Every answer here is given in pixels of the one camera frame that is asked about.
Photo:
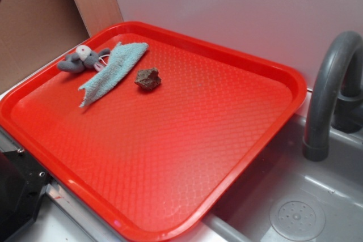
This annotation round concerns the light blue cloth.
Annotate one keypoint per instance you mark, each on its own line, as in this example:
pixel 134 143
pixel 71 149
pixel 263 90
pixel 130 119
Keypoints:
pixel 122 59

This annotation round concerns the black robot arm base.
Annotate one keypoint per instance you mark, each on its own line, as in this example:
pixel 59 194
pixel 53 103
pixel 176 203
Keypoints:
pixel 23 184

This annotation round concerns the brown rock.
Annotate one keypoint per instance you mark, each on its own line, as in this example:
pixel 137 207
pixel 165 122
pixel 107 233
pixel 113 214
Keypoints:
pixel 148 79

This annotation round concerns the grey toy sink basin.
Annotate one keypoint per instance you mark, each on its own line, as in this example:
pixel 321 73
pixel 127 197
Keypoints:
pixel 282 196

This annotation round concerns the grey plush mouse toy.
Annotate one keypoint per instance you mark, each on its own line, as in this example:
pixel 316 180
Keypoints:
pixel 84 58

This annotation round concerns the red plastic tray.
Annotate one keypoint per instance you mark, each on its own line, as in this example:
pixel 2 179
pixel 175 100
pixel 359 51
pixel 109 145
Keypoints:
pixel 152 163

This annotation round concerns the grey curved faucet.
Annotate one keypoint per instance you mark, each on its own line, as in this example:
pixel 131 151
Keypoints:
pixel 336 100

